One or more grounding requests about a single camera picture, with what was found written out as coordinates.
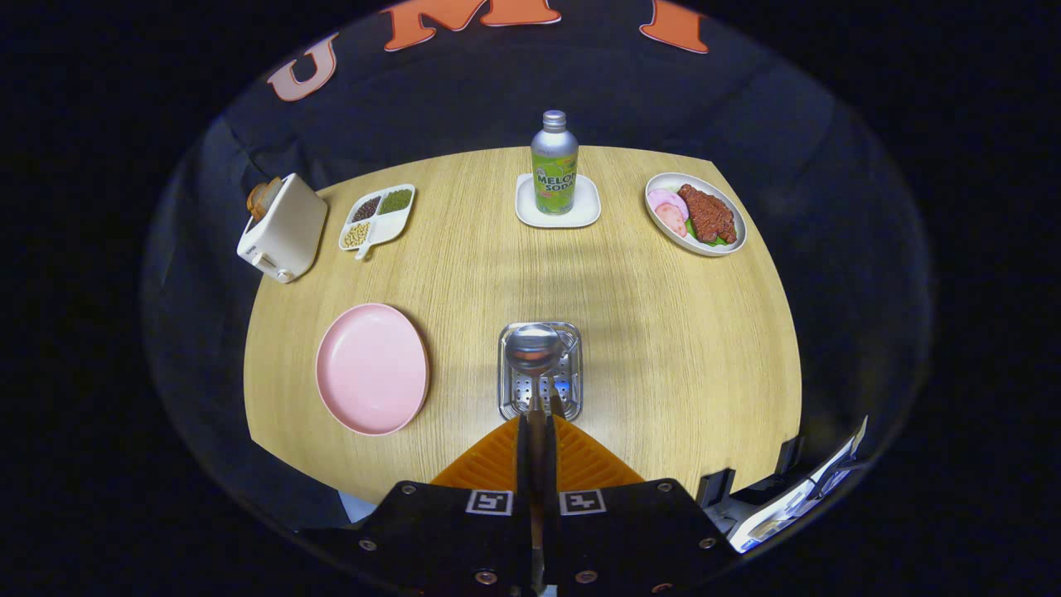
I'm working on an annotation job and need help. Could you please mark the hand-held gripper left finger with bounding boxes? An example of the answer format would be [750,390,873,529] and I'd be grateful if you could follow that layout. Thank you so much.
[352,415,532,597]

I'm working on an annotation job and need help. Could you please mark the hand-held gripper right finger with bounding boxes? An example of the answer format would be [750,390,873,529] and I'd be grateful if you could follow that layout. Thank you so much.
[544,415,737,597]

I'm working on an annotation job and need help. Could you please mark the wooden handle metal spoon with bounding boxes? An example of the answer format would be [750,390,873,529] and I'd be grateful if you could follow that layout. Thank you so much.
[505,323,565,581]

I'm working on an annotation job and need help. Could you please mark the white flat device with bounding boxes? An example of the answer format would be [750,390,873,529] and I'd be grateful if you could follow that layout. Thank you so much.
[728,416,869,554]

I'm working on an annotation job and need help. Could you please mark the pink plate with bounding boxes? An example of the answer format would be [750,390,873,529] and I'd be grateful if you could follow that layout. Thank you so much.
[315,303,431,438]

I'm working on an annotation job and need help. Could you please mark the white oval plate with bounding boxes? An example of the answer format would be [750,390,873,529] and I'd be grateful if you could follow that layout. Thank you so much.
[644,172,749,258]

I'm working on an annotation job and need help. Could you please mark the green lettuce leaf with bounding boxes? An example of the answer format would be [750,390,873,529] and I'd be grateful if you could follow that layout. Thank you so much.
[685,219,731,248]

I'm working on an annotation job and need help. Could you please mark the white divided dish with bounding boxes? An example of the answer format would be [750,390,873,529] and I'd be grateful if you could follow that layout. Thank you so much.
[338,183,417,261]

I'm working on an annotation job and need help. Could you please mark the pink ham slices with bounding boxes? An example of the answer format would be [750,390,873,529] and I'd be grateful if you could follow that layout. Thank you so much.
[647,188,690,240]

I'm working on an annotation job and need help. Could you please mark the white square coaster tray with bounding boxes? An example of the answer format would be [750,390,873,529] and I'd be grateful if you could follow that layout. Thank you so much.
[515,172,603,230]

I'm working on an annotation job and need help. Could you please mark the brown meat steak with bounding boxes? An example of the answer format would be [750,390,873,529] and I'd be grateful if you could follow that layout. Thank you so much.
[677,183,739,245]

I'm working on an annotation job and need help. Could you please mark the white toaster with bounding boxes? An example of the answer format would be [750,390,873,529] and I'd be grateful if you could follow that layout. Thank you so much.
[236,172,329,285]

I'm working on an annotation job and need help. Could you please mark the green label metal bottle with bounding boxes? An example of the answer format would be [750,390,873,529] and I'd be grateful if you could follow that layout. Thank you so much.
[530,109,581,216]

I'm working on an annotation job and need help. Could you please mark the metal wire basket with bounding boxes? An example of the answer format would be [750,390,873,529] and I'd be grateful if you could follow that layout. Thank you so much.
[497,321,584,423]

